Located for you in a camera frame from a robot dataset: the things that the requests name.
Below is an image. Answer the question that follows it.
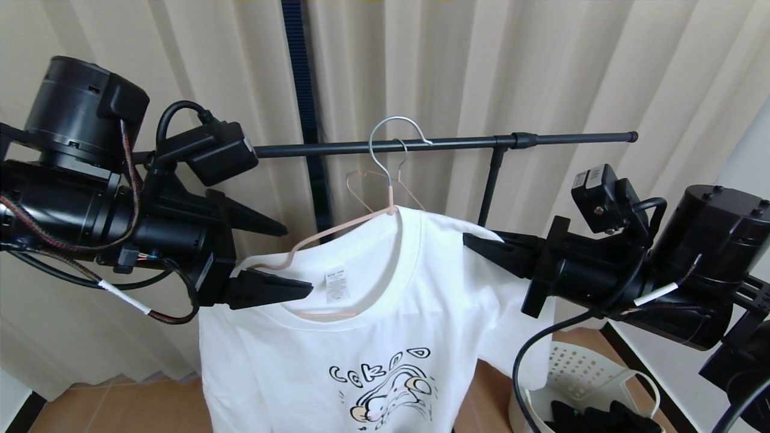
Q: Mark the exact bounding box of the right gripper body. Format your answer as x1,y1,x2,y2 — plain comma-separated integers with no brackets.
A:
520,215,651,319

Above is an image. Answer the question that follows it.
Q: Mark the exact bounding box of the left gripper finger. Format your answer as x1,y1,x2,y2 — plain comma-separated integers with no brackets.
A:
208,189,289,237
224,269,314,311

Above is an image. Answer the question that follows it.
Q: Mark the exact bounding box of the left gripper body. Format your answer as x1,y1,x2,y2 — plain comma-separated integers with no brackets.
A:
129,174,236,306

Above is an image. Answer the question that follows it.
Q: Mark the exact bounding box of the black garment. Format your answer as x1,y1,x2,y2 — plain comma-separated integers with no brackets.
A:
550,400,662,433

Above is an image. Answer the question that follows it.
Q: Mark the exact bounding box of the pink clothes hanger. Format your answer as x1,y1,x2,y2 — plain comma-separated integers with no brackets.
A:
248,115,434,319
346,138,425,214

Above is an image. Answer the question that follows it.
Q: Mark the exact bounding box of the white printed shirt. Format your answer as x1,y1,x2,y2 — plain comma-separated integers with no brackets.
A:
199,204,557,433

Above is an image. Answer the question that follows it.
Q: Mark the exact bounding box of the white laundry basket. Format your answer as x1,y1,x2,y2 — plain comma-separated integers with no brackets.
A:
508,341,662,433

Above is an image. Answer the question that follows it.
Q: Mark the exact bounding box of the black clothes rack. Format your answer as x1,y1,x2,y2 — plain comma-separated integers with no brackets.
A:
129,131,639,228

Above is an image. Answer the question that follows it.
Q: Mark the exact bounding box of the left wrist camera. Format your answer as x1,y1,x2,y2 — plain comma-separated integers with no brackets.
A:
147,120,259,188

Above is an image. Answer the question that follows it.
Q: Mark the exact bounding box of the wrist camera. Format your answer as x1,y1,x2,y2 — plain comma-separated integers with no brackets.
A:
147,120,259,188
570,164,668,241

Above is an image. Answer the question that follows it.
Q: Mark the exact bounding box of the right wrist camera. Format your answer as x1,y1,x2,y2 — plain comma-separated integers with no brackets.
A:
570,164,668,241

